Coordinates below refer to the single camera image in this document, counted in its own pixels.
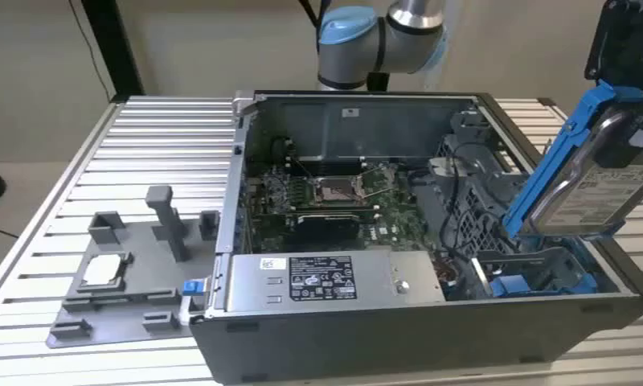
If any grey disk bay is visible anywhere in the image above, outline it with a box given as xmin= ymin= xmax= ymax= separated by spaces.
xmin=428 ymin=110 xmax=602 ymax=301

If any green motherboard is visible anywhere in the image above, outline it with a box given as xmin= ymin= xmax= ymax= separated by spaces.
xmin=244 ymin=160 xmax=447 ymax=255

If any CPU socket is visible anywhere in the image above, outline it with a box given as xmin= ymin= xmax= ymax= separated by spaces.
xmin=311 ymin=175 xmax=369 ymax=207

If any silver power supply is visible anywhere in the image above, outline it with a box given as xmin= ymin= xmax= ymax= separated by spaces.
xmin=224 ymin=251 xmax=447 ymax=313

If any black graphics card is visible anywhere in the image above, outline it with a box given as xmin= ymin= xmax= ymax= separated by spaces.
xmin=287 ymin=212 xmax=367 ymax=247

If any black case fan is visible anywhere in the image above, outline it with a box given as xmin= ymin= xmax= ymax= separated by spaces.
xmin=271 ymin=136 xmax=295 ymax=162

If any black PC case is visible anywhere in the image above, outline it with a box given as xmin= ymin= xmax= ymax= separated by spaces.
xmin=189 ymin=90 xmax=643 ymax=384

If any grey parts rack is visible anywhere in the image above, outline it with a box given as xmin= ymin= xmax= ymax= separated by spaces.
xmin=46 ymin=185 xmax=223 ymax=350

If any silver CPU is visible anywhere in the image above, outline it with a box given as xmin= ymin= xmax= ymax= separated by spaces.
xmin=83 ymin=255 xmax=128 ymax=285

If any black looped wire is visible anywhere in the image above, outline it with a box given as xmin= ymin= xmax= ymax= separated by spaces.
xmin=437 ymin=142 xmax=531 ymax=258

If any coloured power wire bundle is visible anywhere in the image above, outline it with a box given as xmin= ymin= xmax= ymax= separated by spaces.
xmin=432 ymin=253 xmax=476 ymax=289

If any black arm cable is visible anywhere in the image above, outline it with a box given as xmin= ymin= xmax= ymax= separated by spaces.
xmin=299 ymin=0 xmax=332 ymax=30

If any silver case side handle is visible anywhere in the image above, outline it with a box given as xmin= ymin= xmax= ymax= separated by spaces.
xmin=180 ymin=257 xmax=224 ymax=325

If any black frame post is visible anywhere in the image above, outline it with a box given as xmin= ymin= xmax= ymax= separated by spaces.
xmin=80 ymin=0 xmax=146 ymax=96

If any thin black wall cable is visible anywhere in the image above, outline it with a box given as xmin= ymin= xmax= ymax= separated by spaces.
xmin=67 ymin=0 xmax=114 ymax=102

